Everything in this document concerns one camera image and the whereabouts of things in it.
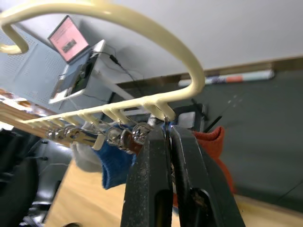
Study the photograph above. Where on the orange sock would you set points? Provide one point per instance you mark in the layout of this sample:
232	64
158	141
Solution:
214	149

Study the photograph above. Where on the white side table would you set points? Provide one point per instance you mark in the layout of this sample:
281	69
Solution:
106	82

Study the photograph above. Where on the cream clip hanger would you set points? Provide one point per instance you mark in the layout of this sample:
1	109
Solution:
151	47

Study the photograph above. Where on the blue sock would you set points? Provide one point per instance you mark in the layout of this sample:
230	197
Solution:
113	165

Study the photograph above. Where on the rolled paper poster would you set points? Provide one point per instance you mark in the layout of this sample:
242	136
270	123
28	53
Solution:
227	78

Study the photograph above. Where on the white sock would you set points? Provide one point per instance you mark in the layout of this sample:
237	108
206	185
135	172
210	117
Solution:
86	158

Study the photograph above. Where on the laptop with pink screen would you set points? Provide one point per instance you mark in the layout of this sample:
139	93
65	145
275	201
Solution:
71	61

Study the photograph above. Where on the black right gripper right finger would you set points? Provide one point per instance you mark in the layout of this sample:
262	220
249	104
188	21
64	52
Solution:
201	189

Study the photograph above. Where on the black office chair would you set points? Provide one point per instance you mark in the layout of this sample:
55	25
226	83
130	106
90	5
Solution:
22	179

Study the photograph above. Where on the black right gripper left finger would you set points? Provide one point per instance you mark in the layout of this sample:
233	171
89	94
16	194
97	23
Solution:
144	186

